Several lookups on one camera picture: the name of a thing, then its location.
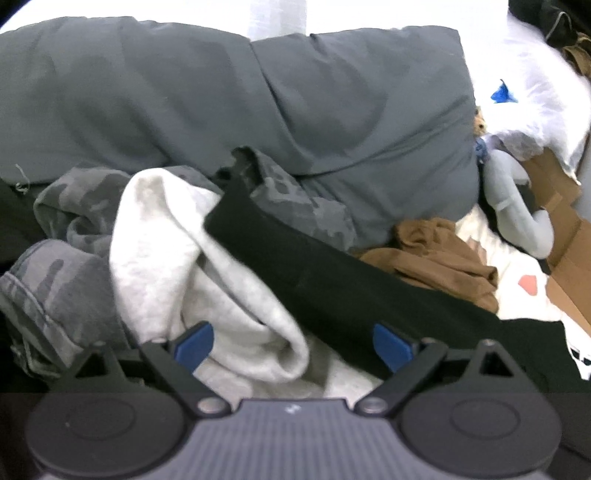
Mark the light grey hoodie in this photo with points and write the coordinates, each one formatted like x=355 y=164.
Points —
x=161 y=258

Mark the white plastic bag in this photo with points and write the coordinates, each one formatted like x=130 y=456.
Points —
x=545 y=92

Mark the grey camouflage pants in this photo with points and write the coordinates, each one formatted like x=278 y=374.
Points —
x=60 y=286

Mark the blue plastic scrap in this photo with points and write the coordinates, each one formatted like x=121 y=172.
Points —
x=503 y=92

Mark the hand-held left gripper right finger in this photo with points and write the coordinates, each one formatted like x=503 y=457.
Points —
x=392 y=346

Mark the brown garment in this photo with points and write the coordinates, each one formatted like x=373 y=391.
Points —
x=438 y=263

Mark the grey neck pillow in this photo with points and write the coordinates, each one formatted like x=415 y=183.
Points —
x=521 y=221

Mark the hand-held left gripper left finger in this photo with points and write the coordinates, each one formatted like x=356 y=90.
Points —
x=194 y=345

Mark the brown cardboard sheet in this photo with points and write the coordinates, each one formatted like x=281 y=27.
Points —
x=563 y=277

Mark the clear plastic bag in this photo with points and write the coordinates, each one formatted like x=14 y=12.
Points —
x=521 y=143

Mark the brown teddy bear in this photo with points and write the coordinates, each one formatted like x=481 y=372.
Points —
x=480 y=124

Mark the cream bear-print blanket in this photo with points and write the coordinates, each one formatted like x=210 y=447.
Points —
x=512 y=286

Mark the black top with white collar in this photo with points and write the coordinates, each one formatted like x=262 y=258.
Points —
x=346 y=286

